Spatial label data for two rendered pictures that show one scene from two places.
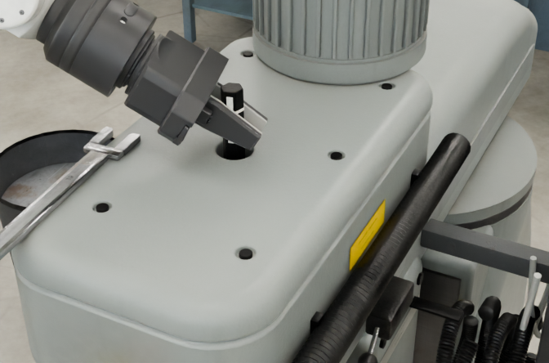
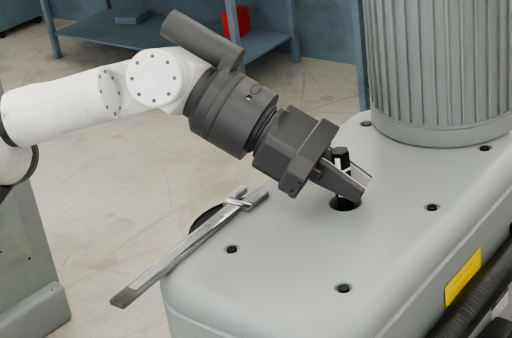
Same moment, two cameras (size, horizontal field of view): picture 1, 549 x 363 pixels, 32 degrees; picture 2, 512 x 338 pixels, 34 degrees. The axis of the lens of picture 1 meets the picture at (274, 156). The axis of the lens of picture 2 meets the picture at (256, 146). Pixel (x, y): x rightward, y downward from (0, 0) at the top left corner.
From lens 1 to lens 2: 10 cm
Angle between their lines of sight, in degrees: 14
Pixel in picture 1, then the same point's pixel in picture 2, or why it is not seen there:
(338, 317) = not seen: outside the picture
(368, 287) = (459, 322)
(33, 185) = not seen: hidden behind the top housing
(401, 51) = (497, 118)
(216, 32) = not seen: hidden behind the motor
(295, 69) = (403, 135)
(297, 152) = (398, 205)
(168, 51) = (286, 122)
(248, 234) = (347, 272)
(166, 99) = (283, 161)
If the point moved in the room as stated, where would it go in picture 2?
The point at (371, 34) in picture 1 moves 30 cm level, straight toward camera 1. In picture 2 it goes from (467, 103) to (438, 243)
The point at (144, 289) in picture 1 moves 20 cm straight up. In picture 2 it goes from (257, 315) to (226, 132)
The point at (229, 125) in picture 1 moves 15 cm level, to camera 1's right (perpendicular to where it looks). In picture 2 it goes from (337, 182) to (477, 180)
